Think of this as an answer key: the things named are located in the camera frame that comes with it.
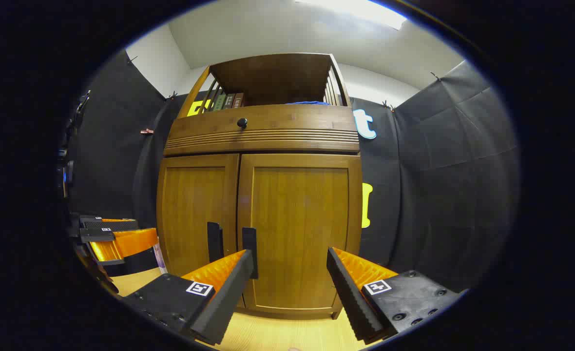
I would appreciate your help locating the black drawer knob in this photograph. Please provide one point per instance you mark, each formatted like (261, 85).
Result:
(242, 123)

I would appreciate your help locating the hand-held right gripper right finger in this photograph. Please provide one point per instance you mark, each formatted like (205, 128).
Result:
(348, 292)

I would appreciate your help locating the blue spine book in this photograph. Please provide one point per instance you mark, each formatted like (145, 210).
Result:
(160, 258)

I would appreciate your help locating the wooden double-door shoe cabinet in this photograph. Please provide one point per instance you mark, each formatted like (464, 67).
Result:
(268, 78)

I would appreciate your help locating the dark grey book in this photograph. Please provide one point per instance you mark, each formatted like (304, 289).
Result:
(229, 101)

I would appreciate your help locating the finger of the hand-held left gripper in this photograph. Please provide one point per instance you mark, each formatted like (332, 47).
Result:
(117, 225)
(131, 241)

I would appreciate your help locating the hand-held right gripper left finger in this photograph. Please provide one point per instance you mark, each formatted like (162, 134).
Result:
(229, 287)

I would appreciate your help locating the brown book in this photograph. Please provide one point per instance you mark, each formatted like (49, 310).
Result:
(239, 100)

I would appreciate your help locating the wooden shoe cabinet door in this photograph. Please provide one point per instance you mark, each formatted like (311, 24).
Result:
(297, 209)
(190, 204)

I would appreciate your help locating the wooden cabinet drawer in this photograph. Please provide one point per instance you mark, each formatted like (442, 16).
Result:
(292, 122)

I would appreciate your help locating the blue flat item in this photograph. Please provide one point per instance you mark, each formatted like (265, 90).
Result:
(307, 103)

